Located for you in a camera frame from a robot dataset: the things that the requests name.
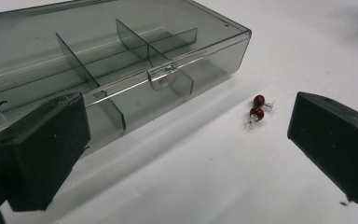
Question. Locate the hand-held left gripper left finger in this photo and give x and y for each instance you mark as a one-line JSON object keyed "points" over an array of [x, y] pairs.
{"points": [[40, 149]]}

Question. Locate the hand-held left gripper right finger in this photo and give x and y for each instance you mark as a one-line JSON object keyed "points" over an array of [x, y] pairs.
{"points": [[338, 146]]}

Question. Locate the transparent grey plastic compartment box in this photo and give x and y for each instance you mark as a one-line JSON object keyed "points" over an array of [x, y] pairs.
{"points": [[167, 21]]}

